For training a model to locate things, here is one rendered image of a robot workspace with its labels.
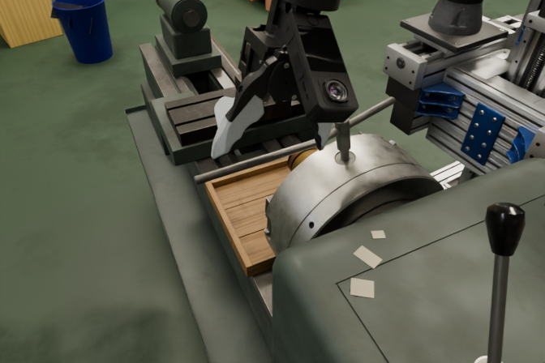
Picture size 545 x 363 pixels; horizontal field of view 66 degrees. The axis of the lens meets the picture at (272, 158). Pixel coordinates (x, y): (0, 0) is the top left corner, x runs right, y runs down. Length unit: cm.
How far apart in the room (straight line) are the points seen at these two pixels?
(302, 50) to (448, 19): 99
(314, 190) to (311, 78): 31
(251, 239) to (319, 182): 38
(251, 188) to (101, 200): 149
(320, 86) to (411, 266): 26
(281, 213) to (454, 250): 28
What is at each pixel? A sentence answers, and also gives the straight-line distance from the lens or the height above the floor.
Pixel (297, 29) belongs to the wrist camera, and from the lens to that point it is 41.
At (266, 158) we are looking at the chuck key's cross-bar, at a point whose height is 130.
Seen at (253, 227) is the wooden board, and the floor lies 88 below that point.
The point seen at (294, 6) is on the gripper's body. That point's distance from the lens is 45.
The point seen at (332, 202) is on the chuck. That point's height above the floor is 121.
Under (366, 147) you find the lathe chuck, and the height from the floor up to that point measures 124.
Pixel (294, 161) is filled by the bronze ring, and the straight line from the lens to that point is 87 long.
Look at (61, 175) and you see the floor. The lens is 277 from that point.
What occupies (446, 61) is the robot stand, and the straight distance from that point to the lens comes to 137.
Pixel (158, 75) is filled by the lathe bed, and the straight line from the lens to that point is 172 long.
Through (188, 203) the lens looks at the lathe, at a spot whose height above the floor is 54.
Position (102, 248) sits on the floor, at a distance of 227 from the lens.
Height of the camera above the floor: 167
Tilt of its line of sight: 40 degrees down
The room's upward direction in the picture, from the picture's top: straight up
